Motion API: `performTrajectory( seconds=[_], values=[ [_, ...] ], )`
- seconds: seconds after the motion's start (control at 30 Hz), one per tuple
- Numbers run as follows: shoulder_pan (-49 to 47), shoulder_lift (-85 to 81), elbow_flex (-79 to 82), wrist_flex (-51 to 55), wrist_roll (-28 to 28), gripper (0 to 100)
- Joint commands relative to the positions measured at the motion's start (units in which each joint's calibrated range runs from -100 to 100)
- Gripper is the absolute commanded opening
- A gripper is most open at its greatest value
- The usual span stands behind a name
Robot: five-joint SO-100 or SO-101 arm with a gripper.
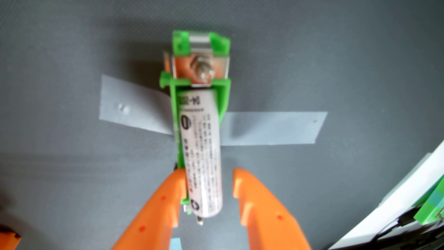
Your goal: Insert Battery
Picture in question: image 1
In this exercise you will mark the light blue tape marker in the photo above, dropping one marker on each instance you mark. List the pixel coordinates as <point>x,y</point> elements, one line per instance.
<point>175,244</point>

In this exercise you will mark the grey tape strip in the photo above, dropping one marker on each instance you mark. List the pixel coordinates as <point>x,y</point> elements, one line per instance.
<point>131,104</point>
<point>274,128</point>

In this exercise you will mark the orange plastic part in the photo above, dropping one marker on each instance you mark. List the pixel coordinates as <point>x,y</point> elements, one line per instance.
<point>8,241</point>

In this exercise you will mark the dark grey mat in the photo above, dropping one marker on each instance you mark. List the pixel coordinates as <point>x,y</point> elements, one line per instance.
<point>52,156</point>

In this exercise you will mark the green holder with teal tape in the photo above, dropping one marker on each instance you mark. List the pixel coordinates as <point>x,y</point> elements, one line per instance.
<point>430,208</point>

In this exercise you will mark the black device with mesh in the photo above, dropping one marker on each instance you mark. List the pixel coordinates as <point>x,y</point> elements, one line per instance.
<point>416,239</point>

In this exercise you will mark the white cylindrical battery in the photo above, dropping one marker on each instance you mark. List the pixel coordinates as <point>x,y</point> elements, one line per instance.
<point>201,149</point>

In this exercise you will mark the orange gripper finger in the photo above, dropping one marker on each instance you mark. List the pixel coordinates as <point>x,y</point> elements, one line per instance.
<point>156,218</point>
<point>270,222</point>

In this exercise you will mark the green battery holder with bolt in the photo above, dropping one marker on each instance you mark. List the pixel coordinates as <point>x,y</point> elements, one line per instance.
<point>223,95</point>

